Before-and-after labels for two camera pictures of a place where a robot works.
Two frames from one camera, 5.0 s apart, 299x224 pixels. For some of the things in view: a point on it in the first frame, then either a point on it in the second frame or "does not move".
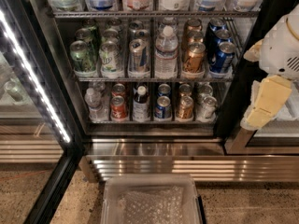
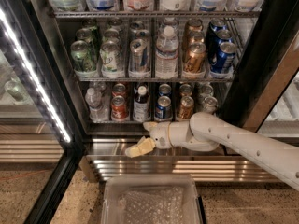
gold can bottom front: (185, 108) does not move
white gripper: (277, 54) to (161, 135)
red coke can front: (118, 108) does not move
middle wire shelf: (155, 79) does not move
